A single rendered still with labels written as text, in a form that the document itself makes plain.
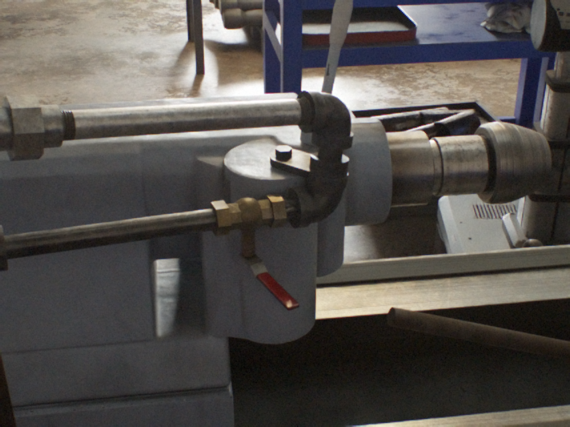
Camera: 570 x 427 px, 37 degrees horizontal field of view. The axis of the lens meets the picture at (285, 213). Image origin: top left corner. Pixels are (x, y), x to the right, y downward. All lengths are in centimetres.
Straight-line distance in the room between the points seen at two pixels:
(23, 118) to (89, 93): 375
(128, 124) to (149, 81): 383
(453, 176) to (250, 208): 27
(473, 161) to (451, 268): 35
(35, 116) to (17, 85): 395
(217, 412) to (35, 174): 28
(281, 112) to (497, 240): 186
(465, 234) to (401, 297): 136
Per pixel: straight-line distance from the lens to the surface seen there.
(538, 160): 93
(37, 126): 61
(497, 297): 119
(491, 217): 262
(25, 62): 489
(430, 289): 119
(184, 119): 65
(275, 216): 71
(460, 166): 91
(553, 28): 221
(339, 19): 82
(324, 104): 70
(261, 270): 73
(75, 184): 81
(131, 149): 80
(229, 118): 67
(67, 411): 85
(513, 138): 92
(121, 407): 84
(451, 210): 264
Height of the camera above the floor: 148
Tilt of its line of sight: 28 degrees down
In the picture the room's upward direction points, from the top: straight up
